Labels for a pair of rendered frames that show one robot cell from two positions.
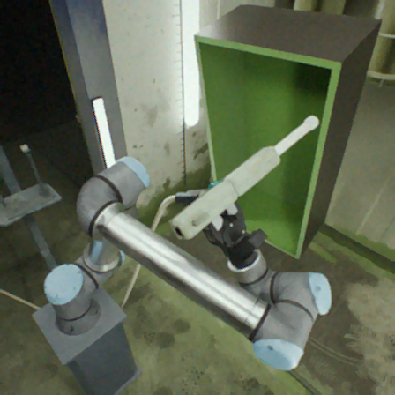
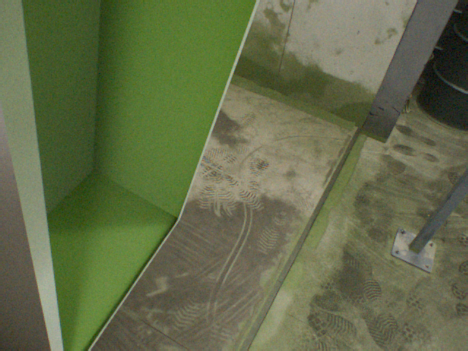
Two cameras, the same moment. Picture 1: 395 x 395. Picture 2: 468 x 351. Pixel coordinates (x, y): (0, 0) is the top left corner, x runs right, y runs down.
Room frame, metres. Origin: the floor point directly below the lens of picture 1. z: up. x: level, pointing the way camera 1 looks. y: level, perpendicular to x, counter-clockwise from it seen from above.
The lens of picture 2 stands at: (1.36, 0.20, 1.50)
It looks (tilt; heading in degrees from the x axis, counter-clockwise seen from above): 45 degrees down; 246
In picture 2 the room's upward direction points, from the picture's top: 9 degrees clockwise
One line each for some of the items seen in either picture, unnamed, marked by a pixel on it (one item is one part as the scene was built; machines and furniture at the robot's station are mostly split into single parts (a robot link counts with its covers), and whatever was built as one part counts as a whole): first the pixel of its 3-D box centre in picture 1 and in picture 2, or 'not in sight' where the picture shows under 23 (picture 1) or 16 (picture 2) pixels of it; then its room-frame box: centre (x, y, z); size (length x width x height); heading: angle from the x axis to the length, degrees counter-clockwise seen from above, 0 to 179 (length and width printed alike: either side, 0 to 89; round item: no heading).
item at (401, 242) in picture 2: not in sight; (414, 249); (-0.01, -0.53, 0.01); 0.20 x 0.20 x 0.01; 44
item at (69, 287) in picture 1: (69, 289); not in sight; (0.72, 0.52, 0.83); 0.17 x 0.15 x 0.18; 148
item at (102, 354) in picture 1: (94, 346); not in sight; (0.72, 0.53, 0.32); 0.31 x 0.31 x 0.64; 44
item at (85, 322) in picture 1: (76, 309); not in sight; (0.72, 0.53, 0.69); 0.19 x 0.19 x 0.10
